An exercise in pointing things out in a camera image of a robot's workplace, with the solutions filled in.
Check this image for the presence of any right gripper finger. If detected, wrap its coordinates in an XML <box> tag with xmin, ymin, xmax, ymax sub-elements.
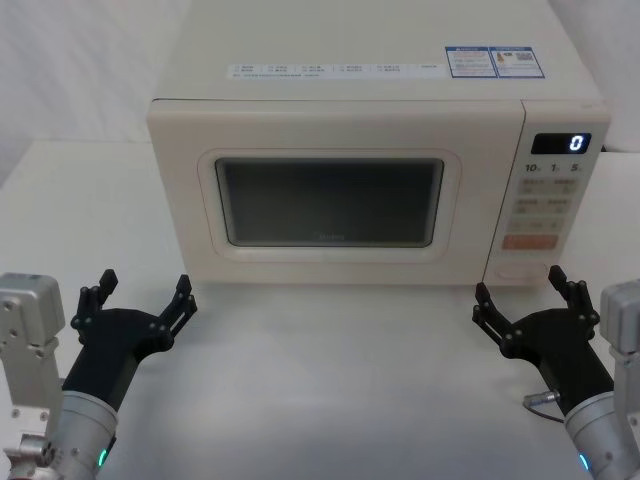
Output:
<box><xmin>471</xmin><ymin>282</ymin><xmax>522</xmax><ymax>359</ymax></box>
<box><xmin>547</xmin><ymin>264</ymin><xmax>601</xmax><ymax>342</ymax></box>

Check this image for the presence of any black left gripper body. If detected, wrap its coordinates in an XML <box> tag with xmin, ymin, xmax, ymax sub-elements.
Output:
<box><xmin>61</xmin><ymin>307</ymin><xmax>175</xmax><ymax>412</ymax></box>

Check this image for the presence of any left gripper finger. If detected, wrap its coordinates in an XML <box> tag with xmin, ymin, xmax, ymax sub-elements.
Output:
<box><xmin>148</xmin><ymin>273</ymin><xmax>199</xmax><ymax>351</ymax></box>
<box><xmin>69</xmin><ymin>268</ymin><xmax>120</xmax><ymax>332</ymax></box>

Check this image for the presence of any blue bordered label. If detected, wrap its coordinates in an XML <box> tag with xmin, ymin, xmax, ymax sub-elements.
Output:
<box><xmin>444</xmin><ymin>45</ymin><xmax>534</xmax><ymax>80</ymax></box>

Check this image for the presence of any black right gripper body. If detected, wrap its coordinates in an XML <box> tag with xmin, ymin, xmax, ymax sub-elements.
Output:
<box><xmin>501</xmin><ymin>305</ymin><xmax>616</xmax><ymax>417</ymax></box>

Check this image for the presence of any white curtain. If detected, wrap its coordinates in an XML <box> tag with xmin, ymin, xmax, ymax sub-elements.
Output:
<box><xmin>0</xmin><ymin>0</ymin><xmax>640</xmax><ymax>189</ymax></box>

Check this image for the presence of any long white label strip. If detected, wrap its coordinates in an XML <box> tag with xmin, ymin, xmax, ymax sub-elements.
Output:
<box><xmin>227</xmin><ymin>61</ymin><xmax>448</xmax><ymax>81</ymax></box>

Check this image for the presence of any white table cloth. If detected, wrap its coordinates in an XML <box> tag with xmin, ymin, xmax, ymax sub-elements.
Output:
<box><xmin>0</xmin><ymin>139</ymin><xmax>640</xmax><ymax>480</ymax></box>

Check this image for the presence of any oven control panel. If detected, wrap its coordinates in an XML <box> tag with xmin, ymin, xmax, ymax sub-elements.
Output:
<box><xmin>481</xmin><ymin>101</ymin><xmax>612</xmax><ymax>291</ymax></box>

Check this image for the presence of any cream microwave oven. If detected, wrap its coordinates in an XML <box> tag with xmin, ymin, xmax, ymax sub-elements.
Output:
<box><xmin>145</xmin><ymin>0</ymin><xmax>612</xmax><ymax>291</ymax></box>

